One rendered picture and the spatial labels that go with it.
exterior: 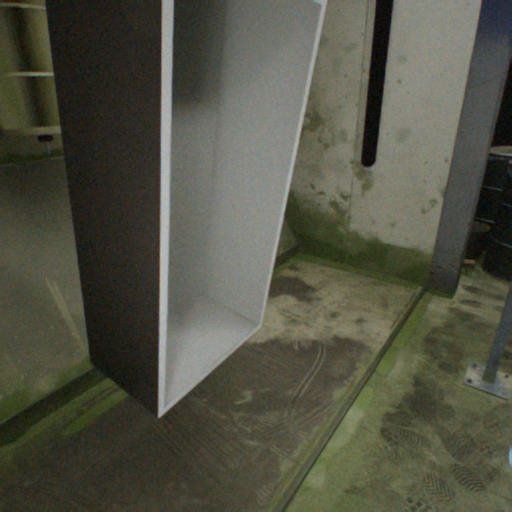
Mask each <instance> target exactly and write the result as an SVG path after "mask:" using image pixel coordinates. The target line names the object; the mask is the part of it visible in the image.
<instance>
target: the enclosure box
mask: <svg viewBox="0 0 512 512"><path fill-rule="evenodd" d="M326 5H327V0H45V7H46V15H47V24H48V33H49V41H50V50H51V59H52V67H53V76H54V85H56V94H57V102H58V111H59V119H60V128H61V136H62V145H63V154H64V163H66V171H67V180H68V189H69V198H70V206H71V215H72V224H73V231H74V240H76V249H77V258H78V266H79V275H80V284H81V292H82V301H83V310H84V319H85V327H86V335H88V344H89V352H90V361H91V363H92V364H93V366H94V367H96V368H97V369H98V370H100V371H101V372H103V373H104V374H105V375H106V376H108V378H109V379H110V380H112V381H113V382H115V383H116V384H117V385H118V386H120V387H121V388H122V390H124V391H125V392H127V393H128V394H129V395H130V396H132V397H133V398H134V399H136V400H137V402H139V403H140V404H141V405H142V406H144V407H145V408H146V409H148V410H149V411H151V412H152V414H153V415H154V416H156V417H157V418H160V417H161V416H163V415H164V413H165V412H166V411H167V410H168V409H169V408H171V407H173V406H174V405H175V404H176V402H177V401H178V400H179V399H180V398H183V397H184V396H185V395H186V394H187V393H188V391H189V390H190V389H192V388H194V387H195V386H196V385H197V384H198V383H199V382H200V380H202V379H203V378H204V377H206V376H207V375H208V374H209V373H211V372H212V371H213V369H214V368H215V367H216V366H218V365H219V364H221V363H222V362H223V361H224V360H225V358H226V357H227V356H228V355H231V354H232V353H233V352H234V351H235V350H236V349H237V348H238V346H240V345H241V344H243V343H244V342H245V341H246V340H247V339H248V338H250V337H251V336H252V334H253V333H255V332H256V331H257V330H259V329H260V328H261V326H262V320H263V315H264V309H265V304H266V299H267V293H269V288H270V282H271V277H272V272H273V266H274V261H275V255H276V250H277V245H278V239H279V234H280V228H282V223H283V218H284V212H285V207H286V201H287V196H288V190H289V185H290V179H291V174H293V169H294V163H295V158H296V152H297V148H298V142H299V137H300V131H301V126H302V123H303V120H304V115H305V109H306V104H307V98H308V93H309V87H310V82H311V76H312V71H314V65H315V60H316V54H317V49H318V43H319V38H320V32H321V27H322V21H324V16H325V10H326Z"/></svg>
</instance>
